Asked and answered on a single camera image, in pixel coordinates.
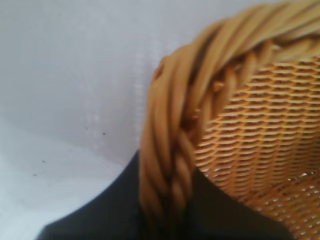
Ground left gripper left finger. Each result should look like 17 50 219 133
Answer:
37 149 151 240

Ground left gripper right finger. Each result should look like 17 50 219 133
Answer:
184 169 295 240

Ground brown woven wicker basket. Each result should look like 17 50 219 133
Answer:
138 0 320 240

